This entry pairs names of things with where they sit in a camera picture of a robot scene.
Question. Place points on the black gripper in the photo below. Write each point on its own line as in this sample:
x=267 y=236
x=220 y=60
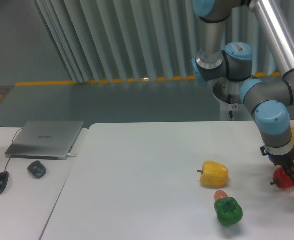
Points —
x=286 y=161

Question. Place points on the red bell pepper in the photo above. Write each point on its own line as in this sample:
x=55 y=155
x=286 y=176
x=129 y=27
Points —
x=281 y=180

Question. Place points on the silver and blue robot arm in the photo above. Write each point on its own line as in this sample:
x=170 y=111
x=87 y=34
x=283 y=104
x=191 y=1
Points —
x=266 y=103

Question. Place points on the green bell pepper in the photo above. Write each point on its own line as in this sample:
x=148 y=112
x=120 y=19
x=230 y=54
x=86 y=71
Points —
x=228 y=211

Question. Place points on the pink sausage toy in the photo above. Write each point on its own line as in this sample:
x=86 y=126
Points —
x=218 y=195

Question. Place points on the yellow bell pepper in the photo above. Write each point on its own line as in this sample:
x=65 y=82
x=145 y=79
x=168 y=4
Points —
x=213 y=174

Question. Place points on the grey pleated curtain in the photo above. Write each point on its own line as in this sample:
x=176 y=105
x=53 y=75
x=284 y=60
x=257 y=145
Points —
x=133 y=40

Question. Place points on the silver closed laptop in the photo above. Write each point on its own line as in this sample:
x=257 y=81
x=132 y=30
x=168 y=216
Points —
x=52 y=140

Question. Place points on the dark grey small case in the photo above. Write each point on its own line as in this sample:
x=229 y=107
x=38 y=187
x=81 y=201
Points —
x=37 y=169

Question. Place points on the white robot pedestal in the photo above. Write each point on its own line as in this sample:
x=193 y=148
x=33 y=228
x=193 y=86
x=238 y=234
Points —
x=231 y=108

